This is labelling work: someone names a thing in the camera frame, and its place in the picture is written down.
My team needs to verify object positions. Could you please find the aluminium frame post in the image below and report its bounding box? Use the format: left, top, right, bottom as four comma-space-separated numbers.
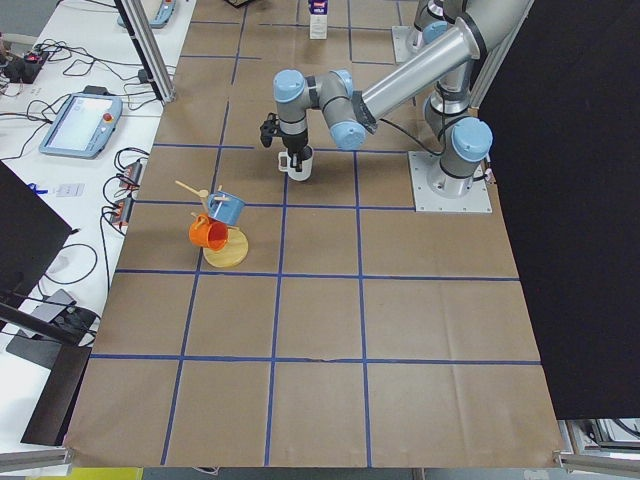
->
114, 0, 176, 105

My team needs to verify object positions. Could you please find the orange mug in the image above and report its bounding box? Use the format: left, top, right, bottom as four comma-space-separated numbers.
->
188, 214, 229, 251

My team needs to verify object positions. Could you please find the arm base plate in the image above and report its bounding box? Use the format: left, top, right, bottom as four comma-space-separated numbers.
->
391, 26, 425, 65
407, 151, 492, 214

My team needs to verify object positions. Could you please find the white ceramic mug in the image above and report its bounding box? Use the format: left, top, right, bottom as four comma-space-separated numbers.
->
278, 146, 314, 182

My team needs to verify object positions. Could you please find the blue teach pendant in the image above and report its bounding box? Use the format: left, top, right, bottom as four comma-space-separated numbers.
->
38, 92, 123, 159

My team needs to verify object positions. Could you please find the blue white milk carton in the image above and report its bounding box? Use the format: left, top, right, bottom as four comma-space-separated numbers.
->
308, 0, 329, 40

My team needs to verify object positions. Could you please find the wooden mug tree stand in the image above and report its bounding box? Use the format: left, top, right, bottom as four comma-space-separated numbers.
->
175, 180, 249, 268

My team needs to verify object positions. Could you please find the blue mug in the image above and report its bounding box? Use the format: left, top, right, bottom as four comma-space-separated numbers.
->
206, 190, 246, 226

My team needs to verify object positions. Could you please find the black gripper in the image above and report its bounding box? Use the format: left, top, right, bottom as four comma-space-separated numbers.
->
279, 117, 312, 170

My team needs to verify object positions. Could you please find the black monitor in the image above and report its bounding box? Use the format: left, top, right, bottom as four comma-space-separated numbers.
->
1, 165, 75, 345

